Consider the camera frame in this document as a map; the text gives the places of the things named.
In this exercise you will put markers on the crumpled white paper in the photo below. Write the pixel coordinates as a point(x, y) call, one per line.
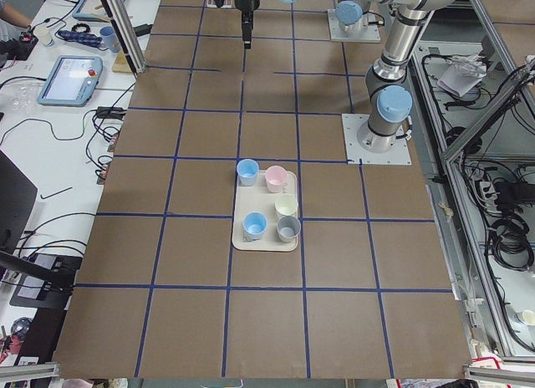
point(464, 73)

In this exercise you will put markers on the black monitor stand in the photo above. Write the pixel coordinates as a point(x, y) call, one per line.
point(46, 279)

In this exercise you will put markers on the grey cup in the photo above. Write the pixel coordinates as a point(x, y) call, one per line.
point(288, 228)

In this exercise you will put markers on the blue cup on tray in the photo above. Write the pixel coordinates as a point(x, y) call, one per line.
point(254, 226)

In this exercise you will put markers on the aluminium frame post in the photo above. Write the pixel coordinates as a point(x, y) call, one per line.
point(113, 7)

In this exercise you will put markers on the beige plastic tray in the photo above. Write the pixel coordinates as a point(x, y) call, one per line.
point(258, 198)

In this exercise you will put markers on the blue teach pendant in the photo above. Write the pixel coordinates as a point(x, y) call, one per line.
point(89, 11)
point(71, 81)

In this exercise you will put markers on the silver base plate arm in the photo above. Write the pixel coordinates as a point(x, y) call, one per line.
point(366, 30)
point(363, 147)

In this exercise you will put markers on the blue teach pendant near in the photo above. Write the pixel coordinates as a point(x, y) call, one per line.
point(71, 81)

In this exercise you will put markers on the blue cup on desk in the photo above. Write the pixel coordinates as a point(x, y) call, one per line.
point(110, 39)

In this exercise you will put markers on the black power adapter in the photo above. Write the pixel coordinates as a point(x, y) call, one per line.
point(110, 113)

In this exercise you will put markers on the white paper cup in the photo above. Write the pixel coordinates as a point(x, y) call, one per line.
point(44, 36)

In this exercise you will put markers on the blue teach pendant far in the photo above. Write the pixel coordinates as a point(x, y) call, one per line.
point(89, 11)

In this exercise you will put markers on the cream cup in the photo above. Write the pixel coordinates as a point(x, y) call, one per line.
point(286, 205)

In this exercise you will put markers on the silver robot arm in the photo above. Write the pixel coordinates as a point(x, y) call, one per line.
point(355, 14)
point(391, 103)

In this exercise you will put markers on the pink cup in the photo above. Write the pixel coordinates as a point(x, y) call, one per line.
point(276, 178)

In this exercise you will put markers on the blue cup off tray corner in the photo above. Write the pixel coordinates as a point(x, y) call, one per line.
point(247, 171)

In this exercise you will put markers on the wooden mug tree stand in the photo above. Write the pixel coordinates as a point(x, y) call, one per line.
point(123, 62)

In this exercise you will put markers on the blue checkered cloth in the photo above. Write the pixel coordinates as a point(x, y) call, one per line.
point(86, 39)

